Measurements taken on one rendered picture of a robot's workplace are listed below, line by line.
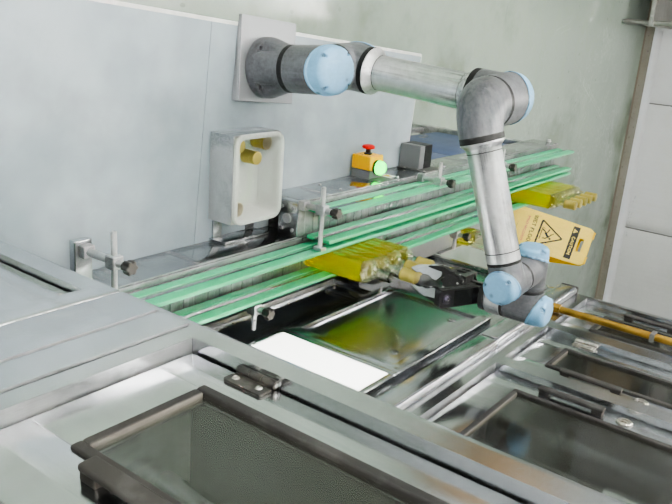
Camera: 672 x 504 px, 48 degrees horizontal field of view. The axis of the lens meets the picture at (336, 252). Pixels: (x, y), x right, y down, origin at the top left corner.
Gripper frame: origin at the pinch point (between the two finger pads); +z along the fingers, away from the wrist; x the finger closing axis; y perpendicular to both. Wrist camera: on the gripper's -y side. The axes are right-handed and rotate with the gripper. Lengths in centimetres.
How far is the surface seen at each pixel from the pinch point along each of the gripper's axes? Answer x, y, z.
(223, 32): 56, -29, 43
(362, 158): 22, 28, 38
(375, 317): -12.8, -3.4, 8.3
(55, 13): 58, -74, 43
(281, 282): -3.8, -21.3, 26.3
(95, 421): 19, -119, -31
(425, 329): -12.7, -0.5, -5.4
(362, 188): 15.4, 17.0, 30.0
